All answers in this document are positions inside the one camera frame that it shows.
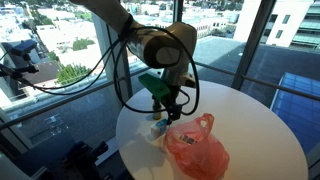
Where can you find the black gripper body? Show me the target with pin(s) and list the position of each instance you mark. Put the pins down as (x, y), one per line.
(172, 108)

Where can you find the blue and white box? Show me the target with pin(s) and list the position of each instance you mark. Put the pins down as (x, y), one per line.
(159, 128)

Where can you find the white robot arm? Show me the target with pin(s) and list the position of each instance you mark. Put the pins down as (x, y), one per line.
(169, 49)

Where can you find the yellow-capped supplement bottle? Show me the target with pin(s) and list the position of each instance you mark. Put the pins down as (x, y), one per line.
(156, 109)

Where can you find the red plastic bag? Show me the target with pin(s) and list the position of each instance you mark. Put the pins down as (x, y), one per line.
(196, 151)

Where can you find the round white table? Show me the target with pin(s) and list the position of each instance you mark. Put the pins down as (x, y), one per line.
(259, 143)

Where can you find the black blue equipment base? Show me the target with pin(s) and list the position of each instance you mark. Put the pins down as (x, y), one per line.
(61, 158)

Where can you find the blue camera on stand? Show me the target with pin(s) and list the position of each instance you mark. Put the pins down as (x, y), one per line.
(20, 53)

